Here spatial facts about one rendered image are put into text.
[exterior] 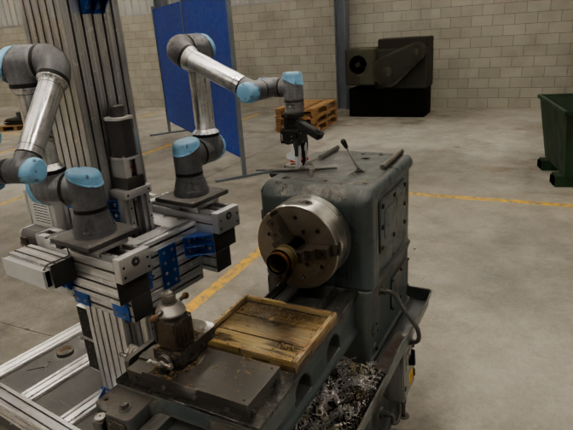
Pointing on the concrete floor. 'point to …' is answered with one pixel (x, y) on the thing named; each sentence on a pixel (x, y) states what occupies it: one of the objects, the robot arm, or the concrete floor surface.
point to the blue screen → (214, 28)
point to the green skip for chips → (558, 137)
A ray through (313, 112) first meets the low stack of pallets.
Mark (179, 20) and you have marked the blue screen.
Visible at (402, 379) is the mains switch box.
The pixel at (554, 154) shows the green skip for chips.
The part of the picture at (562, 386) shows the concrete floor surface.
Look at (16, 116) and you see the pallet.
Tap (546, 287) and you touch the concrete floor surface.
